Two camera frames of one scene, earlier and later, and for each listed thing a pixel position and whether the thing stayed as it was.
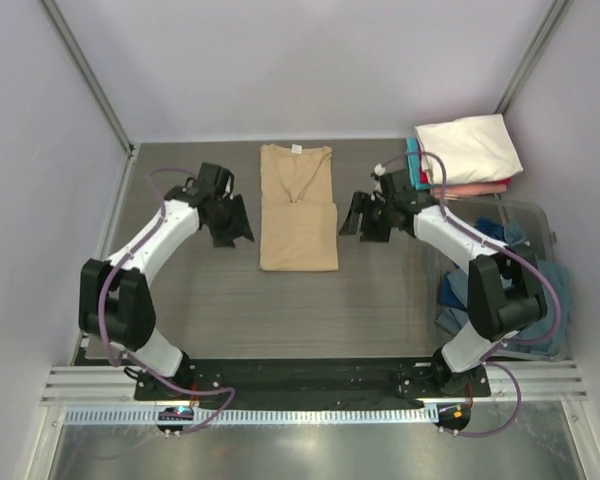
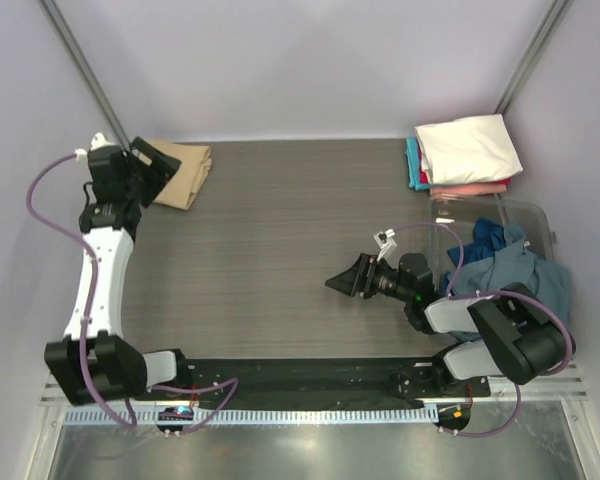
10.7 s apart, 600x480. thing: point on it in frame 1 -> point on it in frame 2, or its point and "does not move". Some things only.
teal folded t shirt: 414,163 does not move
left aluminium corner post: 70,44 does not move
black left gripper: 240,226 -> 161,168
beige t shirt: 298,226 -> 183,185
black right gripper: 360,201 -> 359,277
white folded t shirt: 473,149 does not move
